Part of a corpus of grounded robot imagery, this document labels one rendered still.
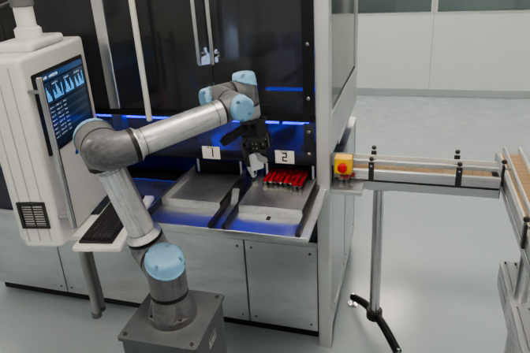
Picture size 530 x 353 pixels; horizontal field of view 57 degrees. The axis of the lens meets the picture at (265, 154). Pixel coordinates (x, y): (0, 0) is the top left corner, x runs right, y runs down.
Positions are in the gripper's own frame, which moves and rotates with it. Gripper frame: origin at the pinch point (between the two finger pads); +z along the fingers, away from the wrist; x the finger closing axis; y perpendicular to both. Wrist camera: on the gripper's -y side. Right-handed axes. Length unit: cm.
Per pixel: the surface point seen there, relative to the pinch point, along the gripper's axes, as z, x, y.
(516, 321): 65, 11, 89
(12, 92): -36, -12, -79
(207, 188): 23, 32, -34
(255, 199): 24.6, 25.7, -9.7
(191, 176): 22, 44, -47
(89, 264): 59, 21, -99
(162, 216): 22.1, 6.1, -43.2
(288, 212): 23.9, 14.4, 6.9
